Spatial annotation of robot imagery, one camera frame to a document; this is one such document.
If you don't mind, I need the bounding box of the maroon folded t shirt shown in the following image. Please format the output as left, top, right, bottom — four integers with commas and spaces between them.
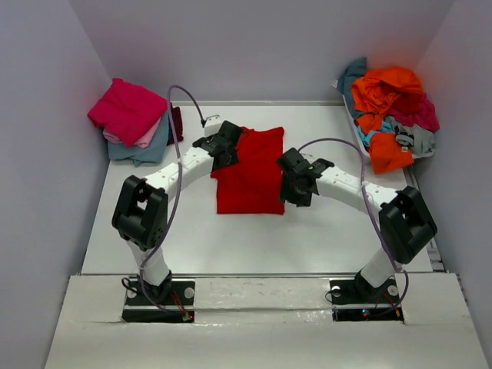
167, 107, 184, 146

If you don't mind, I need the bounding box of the grey-blue folded t shirt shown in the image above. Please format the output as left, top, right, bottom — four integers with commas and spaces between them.
107, 112, 170, 167

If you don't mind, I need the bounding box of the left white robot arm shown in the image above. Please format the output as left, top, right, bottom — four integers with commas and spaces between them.
111, 121, 244, 308

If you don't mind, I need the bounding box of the light blue t shirt in pile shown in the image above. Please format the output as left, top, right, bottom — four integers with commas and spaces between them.
357, 120, 394, 148

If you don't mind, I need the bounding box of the magenta t shirt in pile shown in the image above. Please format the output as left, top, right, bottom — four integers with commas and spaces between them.
388, 94, 440, 133

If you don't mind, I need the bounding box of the pink folded t shirt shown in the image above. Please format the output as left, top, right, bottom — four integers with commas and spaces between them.
102, 118, 161, 148

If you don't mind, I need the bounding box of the white laundry basket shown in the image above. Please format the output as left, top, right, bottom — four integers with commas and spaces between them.
342, 96, 436, 164

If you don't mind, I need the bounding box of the red t shirt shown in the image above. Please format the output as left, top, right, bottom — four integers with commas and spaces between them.
211, 127, 284, 215

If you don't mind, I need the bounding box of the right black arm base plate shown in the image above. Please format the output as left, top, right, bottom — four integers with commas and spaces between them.
324, 278, 404, 322

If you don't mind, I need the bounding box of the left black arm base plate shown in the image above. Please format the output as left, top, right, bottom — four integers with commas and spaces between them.
121, 278, 195, 324

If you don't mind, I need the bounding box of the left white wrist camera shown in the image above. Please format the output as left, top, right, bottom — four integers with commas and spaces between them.
204, 115, 222, 137

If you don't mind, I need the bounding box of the teal-grey t shirt in pile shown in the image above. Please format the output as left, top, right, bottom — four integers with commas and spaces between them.
332, 56, 367, 103

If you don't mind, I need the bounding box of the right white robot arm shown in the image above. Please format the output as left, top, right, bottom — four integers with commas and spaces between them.
277, 148, 437, 305

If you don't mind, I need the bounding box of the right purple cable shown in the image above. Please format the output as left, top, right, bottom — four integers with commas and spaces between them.
298, 137, 411, 320

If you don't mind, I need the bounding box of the orange t shirt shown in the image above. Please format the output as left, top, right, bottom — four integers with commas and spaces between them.
351, 67, 424, 175

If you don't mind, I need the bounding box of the magenta folded t shirt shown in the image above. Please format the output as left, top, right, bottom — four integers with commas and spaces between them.
88, 78, 168, 130

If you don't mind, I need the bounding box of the grey t shirt in pile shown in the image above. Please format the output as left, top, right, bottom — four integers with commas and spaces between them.
384, 115, 437, 158

